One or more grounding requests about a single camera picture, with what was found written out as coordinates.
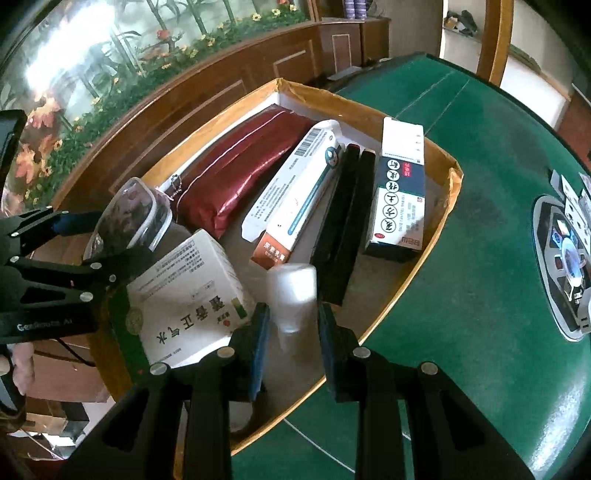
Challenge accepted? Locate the wooden cabinet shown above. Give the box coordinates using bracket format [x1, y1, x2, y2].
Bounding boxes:
[318, 18, 393, 77]

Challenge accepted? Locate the blue white medicine box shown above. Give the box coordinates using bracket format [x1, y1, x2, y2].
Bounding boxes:
[361, 116, 428, 265]

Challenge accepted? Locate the spread of playing cards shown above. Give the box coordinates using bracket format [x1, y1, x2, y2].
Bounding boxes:
[549, 168, 591, 220]

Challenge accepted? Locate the brown cardboard carton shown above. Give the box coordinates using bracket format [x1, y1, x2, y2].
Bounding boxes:
[28, 342, 112, 407]

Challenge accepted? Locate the floral glass panel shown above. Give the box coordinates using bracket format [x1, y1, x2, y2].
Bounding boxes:
[0, 0, 310, 208]

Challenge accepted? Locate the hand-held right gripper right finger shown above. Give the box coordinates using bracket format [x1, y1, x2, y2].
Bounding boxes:
[316, 302, 532, 480]

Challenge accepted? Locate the tan cardboard box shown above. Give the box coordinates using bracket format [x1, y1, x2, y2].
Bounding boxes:
[83, 78, 463, 459]

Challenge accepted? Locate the table control panel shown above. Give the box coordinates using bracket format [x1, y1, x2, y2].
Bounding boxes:
[531, 194, 591, 343]

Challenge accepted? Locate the white bottle orange cap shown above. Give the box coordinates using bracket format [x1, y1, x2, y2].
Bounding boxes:
[267, 262, 320, 354]

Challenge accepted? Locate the white toothpaste box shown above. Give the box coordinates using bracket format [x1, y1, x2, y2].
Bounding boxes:
[241, 119, 346, 271]

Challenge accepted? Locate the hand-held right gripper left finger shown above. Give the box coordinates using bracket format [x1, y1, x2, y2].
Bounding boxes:
[60, 302, 273, 480]

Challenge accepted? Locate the dark red pouch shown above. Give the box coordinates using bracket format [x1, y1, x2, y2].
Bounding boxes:
[174, 104, 320, 239]

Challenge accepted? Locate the dark clutter pile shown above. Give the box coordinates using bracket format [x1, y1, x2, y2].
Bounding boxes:
[443, 11, 479, 37]

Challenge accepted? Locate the person's left hand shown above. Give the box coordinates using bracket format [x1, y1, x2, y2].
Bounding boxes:
[0, 344, 37, 398]

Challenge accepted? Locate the green white medicine box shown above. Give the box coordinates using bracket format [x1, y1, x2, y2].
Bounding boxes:
[126, 228, 258, 371]

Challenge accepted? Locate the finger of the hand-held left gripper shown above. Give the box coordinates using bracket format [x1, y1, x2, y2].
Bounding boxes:
[0, 207, 101, 259]
[0, 250, 161, 315]

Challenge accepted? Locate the clear cartoon pouch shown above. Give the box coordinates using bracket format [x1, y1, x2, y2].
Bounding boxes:
[82, 176, 175, 265]

